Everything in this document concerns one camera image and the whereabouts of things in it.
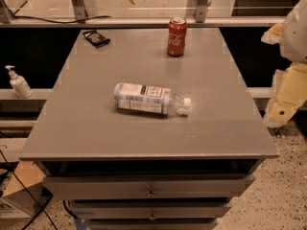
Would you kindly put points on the top grey drawer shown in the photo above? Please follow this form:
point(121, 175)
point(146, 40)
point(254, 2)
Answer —
point(147, 187)

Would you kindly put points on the middle grey drawer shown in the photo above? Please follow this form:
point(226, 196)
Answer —
point(150, 209)

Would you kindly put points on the grey drawer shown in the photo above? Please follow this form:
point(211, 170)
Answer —
point(158, 224)
point(150, 209)
point(147, 187)

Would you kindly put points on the red cola can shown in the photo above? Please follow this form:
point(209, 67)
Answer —
point(176, 38)

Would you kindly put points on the right metal frame post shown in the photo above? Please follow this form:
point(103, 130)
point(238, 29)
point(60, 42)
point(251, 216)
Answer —
point(201, 10)

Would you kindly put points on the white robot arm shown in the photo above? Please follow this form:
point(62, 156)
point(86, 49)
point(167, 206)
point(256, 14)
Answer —
point(289, 86)

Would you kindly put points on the cardboard box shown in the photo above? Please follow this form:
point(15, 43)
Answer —
point(21, 186)

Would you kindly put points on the metal frame post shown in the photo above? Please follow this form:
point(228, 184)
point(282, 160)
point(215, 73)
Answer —
point(79, 9)
point(201, 10)

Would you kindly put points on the left metal frame post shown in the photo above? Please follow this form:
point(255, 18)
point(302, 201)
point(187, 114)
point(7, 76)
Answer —
point(79, 9)

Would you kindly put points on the blue label plastic bottle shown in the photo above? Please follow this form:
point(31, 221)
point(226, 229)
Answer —
point(150, 99)

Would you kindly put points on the grey drawer cabinet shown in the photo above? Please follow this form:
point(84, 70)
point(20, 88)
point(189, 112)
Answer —
point(80, 132)

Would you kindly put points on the black snack packet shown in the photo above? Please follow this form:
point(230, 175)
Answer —
point(96, 39)

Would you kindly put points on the bottom grey drawer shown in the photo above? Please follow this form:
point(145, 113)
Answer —
point(158, 224)

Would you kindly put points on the white pump dispenser bottle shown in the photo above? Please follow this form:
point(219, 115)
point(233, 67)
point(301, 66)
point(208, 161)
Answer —
point(19, 84)

